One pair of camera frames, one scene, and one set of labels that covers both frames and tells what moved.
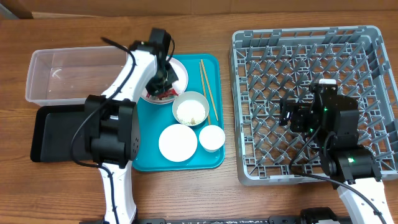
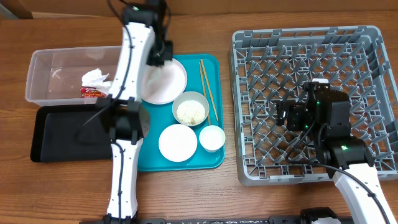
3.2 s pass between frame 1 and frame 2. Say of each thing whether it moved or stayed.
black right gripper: stayed
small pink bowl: stayed
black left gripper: moved
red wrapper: moved
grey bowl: stayed
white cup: stayed
